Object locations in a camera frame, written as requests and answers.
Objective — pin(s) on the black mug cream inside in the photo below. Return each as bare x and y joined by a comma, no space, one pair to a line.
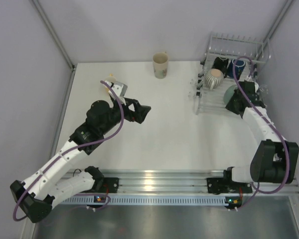
221,64

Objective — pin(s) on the teal green mug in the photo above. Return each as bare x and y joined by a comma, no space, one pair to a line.
229,94

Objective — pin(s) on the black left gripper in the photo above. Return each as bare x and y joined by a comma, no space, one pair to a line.
140,111

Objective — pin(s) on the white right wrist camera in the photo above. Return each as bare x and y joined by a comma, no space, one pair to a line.
252,86

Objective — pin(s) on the grey striped mug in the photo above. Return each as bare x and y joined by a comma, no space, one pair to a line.
213,78

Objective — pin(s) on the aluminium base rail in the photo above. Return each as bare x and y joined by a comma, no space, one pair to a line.
162,182

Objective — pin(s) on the perforated cable duct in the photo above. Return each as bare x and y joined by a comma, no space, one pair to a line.
151,200

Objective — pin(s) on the left aluminium frame post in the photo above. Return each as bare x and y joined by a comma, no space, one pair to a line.
48,25

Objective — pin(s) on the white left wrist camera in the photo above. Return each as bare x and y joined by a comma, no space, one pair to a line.
119,88

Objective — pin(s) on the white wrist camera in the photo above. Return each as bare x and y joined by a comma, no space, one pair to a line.
252,86
119,88

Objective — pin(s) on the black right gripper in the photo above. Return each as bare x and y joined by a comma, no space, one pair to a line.
229,105

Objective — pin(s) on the aluminium frame post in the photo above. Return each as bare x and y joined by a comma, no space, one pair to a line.
48,25
287,5

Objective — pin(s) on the right aluminium frame post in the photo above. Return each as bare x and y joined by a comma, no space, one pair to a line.
287,5

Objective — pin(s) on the tall beige floral cup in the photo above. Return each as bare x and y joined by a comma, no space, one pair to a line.
160,64

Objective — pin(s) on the dark blue mug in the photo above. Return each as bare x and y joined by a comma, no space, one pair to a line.
237,67

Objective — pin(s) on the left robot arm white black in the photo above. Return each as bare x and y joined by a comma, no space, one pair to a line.
40,193

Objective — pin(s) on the yellow mug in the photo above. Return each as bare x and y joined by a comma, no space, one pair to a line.
110,80

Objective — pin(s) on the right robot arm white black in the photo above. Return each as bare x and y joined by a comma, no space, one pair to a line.
275,159

